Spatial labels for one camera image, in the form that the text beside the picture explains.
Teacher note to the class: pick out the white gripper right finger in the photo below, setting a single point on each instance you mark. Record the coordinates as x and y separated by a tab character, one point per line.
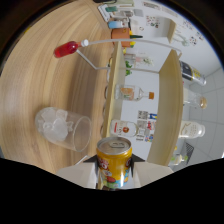
150	173

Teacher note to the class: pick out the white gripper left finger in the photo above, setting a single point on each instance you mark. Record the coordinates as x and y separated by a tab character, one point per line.
80	173

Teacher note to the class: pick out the clear bottle with green cap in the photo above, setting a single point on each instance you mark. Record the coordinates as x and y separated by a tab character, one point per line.
178	159

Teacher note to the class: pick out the yellow juice can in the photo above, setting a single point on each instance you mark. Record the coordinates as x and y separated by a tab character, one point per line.
114	163

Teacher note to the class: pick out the clear bottle with orange cap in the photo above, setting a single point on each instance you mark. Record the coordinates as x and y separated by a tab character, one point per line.
128	92

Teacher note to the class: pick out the small red liquid bottle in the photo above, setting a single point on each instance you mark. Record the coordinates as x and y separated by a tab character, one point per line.
66	49

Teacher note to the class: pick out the clear glass with ice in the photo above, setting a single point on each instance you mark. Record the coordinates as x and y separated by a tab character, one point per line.
61	128

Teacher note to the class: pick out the clear bottle with red label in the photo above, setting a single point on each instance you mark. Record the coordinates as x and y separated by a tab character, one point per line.
123	128

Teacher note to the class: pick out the white-framed wooden two-tier shelf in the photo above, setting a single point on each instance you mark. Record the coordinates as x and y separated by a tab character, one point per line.
168	106

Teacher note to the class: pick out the large glass bottle wooden lid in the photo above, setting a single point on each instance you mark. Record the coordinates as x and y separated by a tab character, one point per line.
193	99

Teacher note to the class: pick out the green potted plant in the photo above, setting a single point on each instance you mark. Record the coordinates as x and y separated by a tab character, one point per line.
128	68

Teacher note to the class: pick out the orange basket with fruit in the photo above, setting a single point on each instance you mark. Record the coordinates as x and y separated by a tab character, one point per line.
120	36

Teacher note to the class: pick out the pale blue plastic bottle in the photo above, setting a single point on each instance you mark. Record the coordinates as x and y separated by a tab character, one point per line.
116	24

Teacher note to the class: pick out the white kitchen scale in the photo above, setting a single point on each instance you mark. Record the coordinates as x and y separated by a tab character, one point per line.
106	12

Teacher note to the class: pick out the wall posters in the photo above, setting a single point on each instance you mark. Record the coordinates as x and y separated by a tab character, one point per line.
146	126

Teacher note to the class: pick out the wooden wall shelf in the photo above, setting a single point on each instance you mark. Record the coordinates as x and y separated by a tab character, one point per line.
170	30

